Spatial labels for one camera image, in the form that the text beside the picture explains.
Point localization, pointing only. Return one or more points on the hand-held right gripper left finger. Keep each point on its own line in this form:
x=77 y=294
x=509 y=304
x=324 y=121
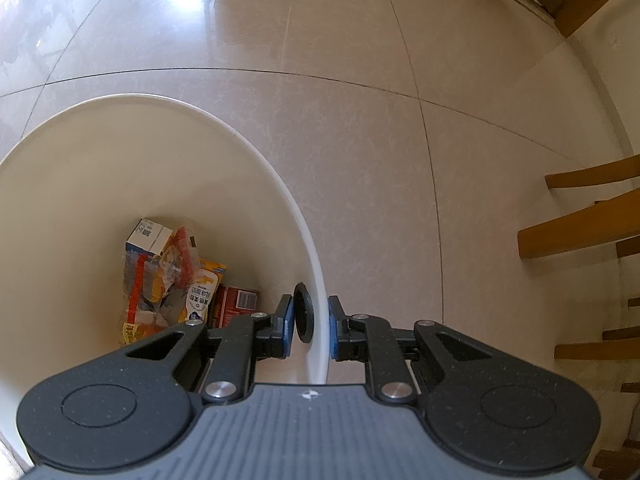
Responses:
x=286 y=327

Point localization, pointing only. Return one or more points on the white and orange pouch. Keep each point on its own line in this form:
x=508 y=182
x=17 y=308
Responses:
x=199 y=300

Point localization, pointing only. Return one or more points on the wooden chair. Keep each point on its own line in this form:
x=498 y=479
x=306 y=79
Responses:
x=575 y=230

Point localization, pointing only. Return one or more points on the blue and orange carton box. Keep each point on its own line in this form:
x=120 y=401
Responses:
x=214 y=267

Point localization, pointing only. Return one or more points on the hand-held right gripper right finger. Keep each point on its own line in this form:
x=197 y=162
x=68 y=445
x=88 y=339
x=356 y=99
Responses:
x=333 y=332

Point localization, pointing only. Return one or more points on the white round waste bin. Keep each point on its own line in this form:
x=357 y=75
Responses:
x=100 y=170

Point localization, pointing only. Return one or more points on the blue and white milk carton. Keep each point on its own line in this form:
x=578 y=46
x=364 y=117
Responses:
x=147 y=240

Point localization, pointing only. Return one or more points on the clear red printed wrapper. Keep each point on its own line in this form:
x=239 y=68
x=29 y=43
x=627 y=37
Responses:
x=150 y=290

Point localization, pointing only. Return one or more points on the red can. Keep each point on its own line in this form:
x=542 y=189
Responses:
x=235 y=305

